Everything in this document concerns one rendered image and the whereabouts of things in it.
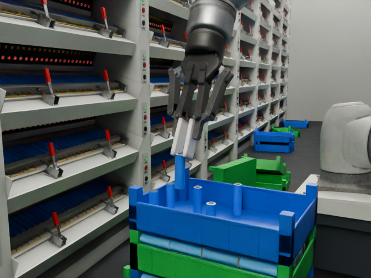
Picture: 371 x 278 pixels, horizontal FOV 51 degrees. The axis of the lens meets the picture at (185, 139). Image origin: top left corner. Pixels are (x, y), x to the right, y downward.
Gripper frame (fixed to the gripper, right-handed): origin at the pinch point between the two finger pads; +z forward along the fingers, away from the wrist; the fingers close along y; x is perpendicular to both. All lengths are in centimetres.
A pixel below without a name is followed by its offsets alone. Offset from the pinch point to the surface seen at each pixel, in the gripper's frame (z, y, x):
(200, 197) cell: 9.1, -0.9, -9.1
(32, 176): 11.0, 46.3, -9.2
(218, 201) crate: 8.4, -0.6, -19.4
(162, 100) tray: -32, 52, -66
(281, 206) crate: 7.3, -14.3, -18.8
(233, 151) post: -43, 67, -190
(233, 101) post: -75, 68, -175
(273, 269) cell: 18.6, -18.4, -3.4
